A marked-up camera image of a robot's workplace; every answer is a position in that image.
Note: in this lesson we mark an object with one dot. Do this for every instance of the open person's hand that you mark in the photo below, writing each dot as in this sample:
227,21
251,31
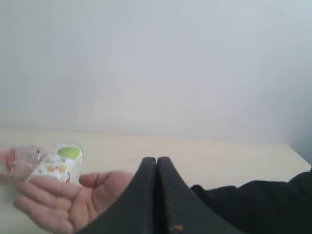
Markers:
62,208

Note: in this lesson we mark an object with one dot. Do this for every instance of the pink peach drink bottle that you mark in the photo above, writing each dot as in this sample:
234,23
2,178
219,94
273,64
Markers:
18,162

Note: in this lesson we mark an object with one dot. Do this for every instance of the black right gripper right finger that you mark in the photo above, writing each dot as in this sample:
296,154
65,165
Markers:
179,210

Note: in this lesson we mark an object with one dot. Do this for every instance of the butterfly label clear bottle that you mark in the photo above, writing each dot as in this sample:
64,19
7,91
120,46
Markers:
63,163

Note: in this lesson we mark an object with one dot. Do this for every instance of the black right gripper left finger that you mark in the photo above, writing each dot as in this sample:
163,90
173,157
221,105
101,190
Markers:
132,212

